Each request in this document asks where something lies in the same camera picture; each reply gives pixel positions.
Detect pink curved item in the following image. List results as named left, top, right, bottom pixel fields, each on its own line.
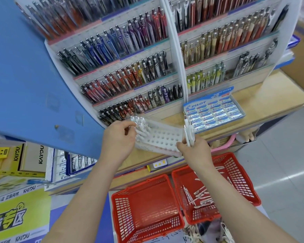
left=210, top=133, right=238, bottom=153

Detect row of orange beige pens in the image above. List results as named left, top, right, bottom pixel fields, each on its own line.
left=180, top=6, right=277, bottom=66

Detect white perforated pen tray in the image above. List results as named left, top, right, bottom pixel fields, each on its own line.
left=126, top=114, right=191, bottom=158

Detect yellow poster sign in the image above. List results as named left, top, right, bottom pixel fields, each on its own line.
left=0, top=194, right=53, bottom=243

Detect white pen display rack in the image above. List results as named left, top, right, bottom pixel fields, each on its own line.
left=13, top=0, right=186, bottom=129
left=160, top=0, right=304, bottom=103

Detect white handwritten paper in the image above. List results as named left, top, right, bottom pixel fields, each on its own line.
left=141, top=228, right=191, bottom=243

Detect yellow cardboard box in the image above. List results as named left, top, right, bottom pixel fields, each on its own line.
left=0, top=146, right=24, bottom=175

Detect beige plush item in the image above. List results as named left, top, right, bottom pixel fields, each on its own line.
left=234, top=126, right=259, bottom=145

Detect blue shelf end panel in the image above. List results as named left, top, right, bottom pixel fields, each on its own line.
left=0, top=0, right=107, bottom=160

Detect pile of loose white pens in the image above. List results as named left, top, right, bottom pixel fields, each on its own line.
left=182, top=164, right=234, bottom=209

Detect yellow price tag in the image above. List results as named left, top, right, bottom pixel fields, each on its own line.
left=147, top=159, right=168, bottom=173

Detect row of white brown pens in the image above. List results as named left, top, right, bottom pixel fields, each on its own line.
left=169, top=0, right=265, bottom=32

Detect row of red black pens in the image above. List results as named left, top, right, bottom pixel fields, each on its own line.
left=80, top=50, right=169, bottom=104

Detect person's left forearm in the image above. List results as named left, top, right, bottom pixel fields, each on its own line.
left=41, top=158, right=122, bottom=243

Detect person's right forearm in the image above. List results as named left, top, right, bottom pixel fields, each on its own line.
left=190, top=163, right=300, bottom=243

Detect empty red plastic basket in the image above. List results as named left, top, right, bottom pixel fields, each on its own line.
left=111, top=174, right=185, bottom=243

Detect white laced shoe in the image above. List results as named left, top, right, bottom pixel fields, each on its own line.
left=219, top=222, right=236, bottom=243
left=183, top=223, right=201, bottom=243

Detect person's right hand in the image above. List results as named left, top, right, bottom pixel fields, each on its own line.
left=176, top=136, right=215, bottom=172

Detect blue box of refills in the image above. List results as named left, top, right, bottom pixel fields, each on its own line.
left=65, top=151, right=98, bottom=175

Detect group of white tray pens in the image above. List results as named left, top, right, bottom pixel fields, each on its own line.
left=130, top=115, right=150, bottom=136

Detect row of grey brown pens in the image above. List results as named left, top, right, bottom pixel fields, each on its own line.
left=20, top=0, right=130, bottom=40

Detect white black cardboard box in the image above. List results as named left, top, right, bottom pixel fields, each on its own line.
left=17, top=142, right=53, bottom=174

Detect bundle of white pens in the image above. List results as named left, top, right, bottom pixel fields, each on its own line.
left=183, top=118, right=196, bottom=147

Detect row of dark red pens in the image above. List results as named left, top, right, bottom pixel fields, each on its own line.
left=98, top=84, right=183, bottom=126

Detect wooden display shelf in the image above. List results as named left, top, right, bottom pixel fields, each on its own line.
left=54, top=69, right=304, bottom=196

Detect blue white eraser display box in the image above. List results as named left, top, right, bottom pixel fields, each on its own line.
left=183, top=86, right=246, bottom=134

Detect stack of blue folders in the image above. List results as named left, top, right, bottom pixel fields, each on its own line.
left=276, top=34, right=301, bottom=69

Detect row of blue purple pens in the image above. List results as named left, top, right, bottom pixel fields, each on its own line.
left=57, top=7, right=168, bottom=76

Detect brown cardboard box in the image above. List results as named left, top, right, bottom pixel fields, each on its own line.
left=279, top=30, right=304, bottom=99

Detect row of green silver pens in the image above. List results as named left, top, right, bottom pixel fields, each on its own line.
left=186, top=37, right=278, bottom=94

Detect single black pen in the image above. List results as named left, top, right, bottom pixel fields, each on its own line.
left=271, top=4, right=290, bottom=33

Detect white packaged goods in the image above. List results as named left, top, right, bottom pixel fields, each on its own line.
left=44, top=148, right=69, bottom=185

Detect person's left hand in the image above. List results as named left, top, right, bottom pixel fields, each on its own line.
left=100, top=120, right=138, bottom=164

